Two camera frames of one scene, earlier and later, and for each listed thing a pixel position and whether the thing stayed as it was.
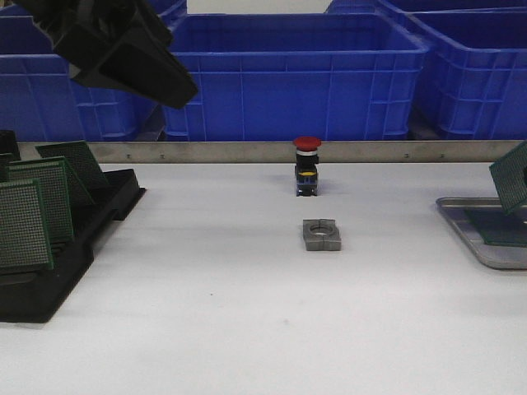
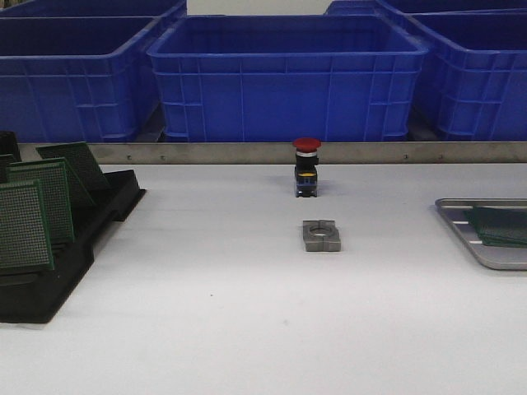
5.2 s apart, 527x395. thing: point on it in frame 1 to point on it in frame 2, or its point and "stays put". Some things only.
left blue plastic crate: (40, 100) stays put
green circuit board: (510, 176) to (500, 226)
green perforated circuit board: (496, 227) stays put
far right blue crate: (418, 6) stays put
